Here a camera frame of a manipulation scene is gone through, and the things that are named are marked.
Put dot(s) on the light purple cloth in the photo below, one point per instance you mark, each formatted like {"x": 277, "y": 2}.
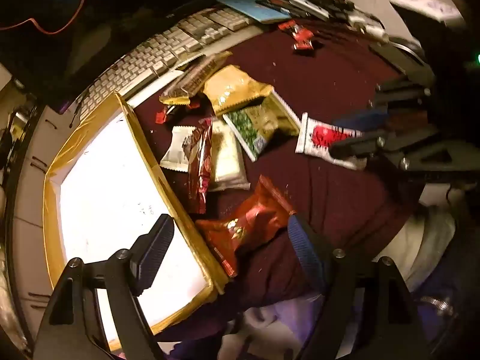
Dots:
{"x": 270, "y": 330}

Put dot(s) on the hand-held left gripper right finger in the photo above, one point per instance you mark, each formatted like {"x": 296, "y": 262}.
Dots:
{"x": 303, "y": 247}

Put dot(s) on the gold snack packet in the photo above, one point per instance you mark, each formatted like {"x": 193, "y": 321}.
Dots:
{"x": 232, "y": 88}

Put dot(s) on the large red snack packet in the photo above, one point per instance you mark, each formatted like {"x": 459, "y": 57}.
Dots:
{"x": 243, "y": 225}

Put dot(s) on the cream white snack packet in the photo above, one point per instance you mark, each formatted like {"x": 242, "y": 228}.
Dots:
{"x": 227, "y": 157}

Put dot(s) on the blue book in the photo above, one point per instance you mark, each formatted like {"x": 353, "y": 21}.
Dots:
{"x": 251, "y": 7}

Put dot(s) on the green and olive snack packet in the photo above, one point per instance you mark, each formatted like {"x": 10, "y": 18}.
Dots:
{"x": 251, "y": 131}

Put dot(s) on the white cloth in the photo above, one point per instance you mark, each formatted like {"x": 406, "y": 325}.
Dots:
{"x": 416, "y": 251}

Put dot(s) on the white and red snack packet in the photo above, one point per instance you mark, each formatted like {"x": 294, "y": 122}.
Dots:
{"x": 318, "y": 138}

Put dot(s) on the maroon table cloth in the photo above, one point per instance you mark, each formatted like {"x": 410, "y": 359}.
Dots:
{"x": 337, "y": 202}

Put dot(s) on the long dark red snack packet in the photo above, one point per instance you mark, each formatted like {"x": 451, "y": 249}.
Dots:
{"x": 198, "y": 165}

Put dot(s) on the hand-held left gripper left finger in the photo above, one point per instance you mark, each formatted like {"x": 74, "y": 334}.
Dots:
{"x": 153, "y": 255}

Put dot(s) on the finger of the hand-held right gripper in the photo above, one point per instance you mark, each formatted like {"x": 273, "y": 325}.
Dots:
{"x": 360, "y": 146}
{"x": 401, "y": 92}

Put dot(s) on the white kitchen cabinet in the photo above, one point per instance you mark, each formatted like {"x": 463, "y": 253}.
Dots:
{"x": 30, "y": 202}

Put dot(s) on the yellow taped cardboard box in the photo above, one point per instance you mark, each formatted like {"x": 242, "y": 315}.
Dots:
{"x": 112, "y": 195}

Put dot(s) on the beige computer keyboard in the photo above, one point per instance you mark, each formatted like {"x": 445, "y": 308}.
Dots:
{"x": 161, "y": 48}

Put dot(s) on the tiny red candy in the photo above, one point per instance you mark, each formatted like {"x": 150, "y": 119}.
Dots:
{"x": 162, "y": 114}

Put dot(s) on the black monitor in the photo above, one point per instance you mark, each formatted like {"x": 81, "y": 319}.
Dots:
{"x": 131, "y": 0}

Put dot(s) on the black flat device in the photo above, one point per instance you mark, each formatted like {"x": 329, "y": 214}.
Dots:
{"x": 397, "y": 58}

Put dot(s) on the dark brown gold-edged snack packet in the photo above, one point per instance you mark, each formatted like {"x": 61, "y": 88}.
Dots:
{"x": 195, "y": 78}

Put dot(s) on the small white snack packet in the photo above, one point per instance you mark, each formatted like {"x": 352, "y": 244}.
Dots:
{"x": 178, "y": 150}

